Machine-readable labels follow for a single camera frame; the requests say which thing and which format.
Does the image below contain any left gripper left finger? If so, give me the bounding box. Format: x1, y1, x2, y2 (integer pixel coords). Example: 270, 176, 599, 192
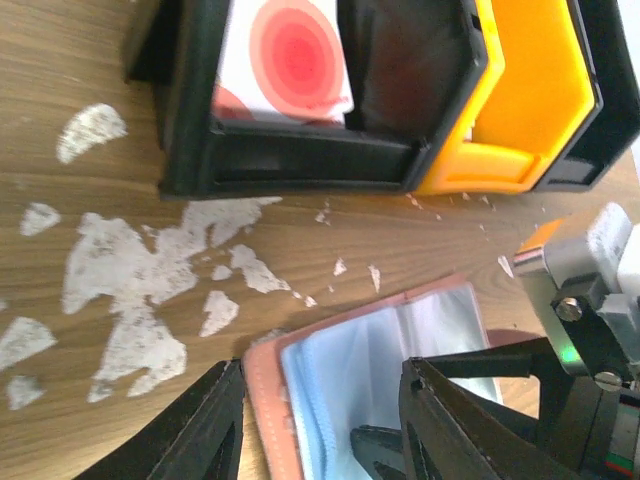
77, 359, 245, 480

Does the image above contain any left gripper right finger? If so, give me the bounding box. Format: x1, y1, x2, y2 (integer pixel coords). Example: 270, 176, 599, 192
399, 359, 580, 479

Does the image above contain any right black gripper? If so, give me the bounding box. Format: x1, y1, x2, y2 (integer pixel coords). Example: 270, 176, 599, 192
424, 284, 639, 475

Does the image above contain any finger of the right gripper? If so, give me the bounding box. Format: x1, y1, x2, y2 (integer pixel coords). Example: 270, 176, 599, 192
350, 425, 405, 480

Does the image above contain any pink card holder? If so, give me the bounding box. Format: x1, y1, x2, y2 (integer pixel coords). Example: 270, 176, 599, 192
242, 275, 489, 479

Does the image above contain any red white credit card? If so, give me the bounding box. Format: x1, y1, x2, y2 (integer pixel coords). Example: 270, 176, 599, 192
212, 0, 354, 128

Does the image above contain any orange middle card bin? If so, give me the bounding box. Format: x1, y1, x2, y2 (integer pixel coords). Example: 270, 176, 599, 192
414, 1, 595, 196

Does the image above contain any black right card bin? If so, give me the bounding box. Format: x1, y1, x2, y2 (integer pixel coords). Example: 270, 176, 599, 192
533, 0, 639, 192

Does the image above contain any black card bin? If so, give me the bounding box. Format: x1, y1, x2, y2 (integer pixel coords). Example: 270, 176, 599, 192
533, 0, 639, 192
122, 1, 492, 200

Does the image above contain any black left card bin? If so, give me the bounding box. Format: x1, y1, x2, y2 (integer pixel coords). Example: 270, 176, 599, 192
122, 1, 492, 200

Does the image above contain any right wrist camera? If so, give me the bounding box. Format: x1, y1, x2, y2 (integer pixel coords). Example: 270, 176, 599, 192
512, 202, 633, 293

